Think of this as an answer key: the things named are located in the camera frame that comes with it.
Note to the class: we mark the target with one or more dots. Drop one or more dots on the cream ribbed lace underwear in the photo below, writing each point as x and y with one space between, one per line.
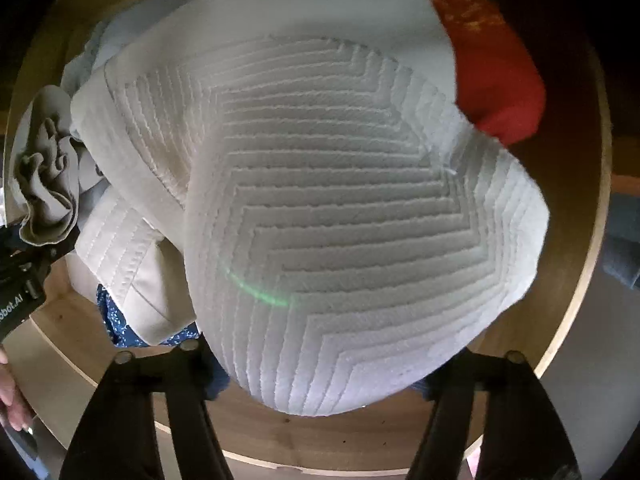
325 210

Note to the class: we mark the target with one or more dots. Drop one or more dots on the person's left hand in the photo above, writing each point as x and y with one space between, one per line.
12 405

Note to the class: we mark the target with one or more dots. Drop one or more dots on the wooden drawer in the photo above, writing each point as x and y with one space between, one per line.
250 440

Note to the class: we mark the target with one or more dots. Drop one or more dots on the grey ruffled underwear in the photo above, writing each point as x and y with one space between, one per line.
45 185

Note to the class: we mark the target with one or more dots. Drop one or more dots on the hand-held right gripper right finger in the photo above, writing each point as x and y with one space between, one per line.
450 400

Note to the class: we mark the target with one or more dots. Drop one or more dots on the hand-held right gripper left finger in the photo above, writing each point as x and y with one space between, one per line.
195 385

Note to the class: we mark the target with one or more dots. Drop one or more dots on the blue grid-lined cloth cover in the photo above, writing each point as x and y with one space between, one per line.
625 265

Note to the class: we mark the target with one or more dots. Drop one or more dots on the cream ribbed beige underwear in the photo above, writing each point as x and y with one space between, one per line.
125 260

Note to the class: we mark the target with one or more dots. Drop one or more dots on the red pouch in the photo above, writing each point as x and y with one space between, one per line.
500 85

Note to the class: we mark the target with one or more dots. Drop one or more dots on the dark blue speckled cloth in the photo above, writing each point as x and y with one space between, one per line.
120 325

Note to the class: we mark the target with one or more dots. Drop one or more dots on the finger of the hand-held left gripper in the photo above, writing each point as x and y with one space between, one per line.
20 305
35 252

